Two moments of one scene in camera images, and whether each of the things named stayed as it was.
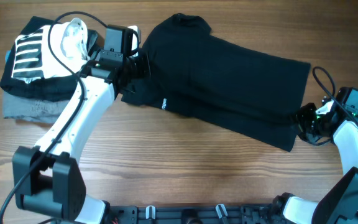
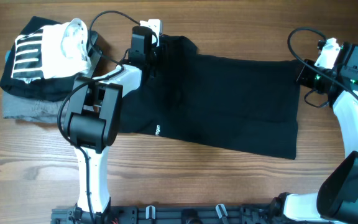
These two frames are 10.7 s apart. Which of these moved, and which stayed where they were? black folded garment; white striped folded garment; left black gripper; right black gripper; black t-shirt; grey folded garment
Moved: black t-shirt; right black gripper; left black gripper
Stayed: grey folded garment; black folded garment; white striped folded garment
